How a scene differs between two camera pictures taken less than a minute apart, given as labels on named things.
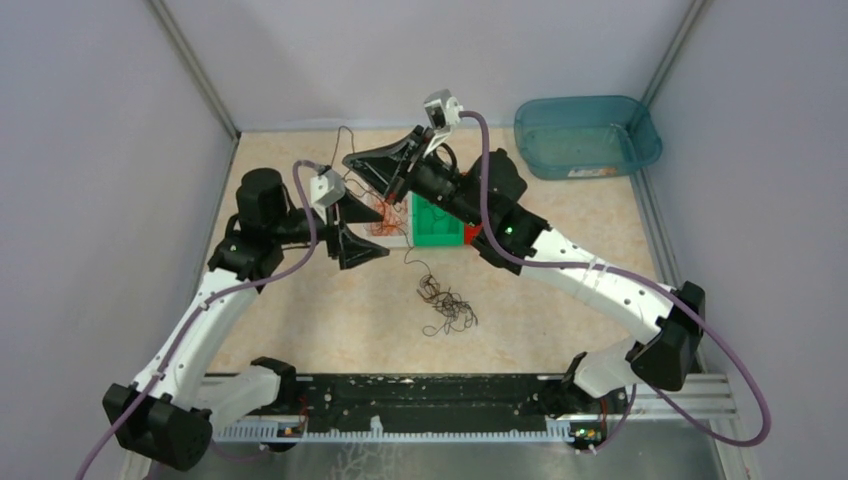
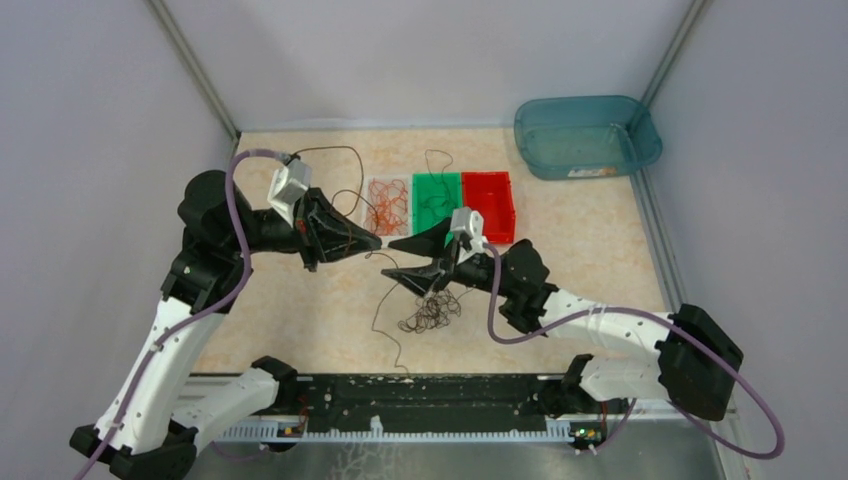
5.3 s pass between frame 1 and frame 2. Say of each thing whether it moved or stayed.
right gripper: moved
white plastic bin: stayed
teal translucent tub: stayed
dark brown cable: moved
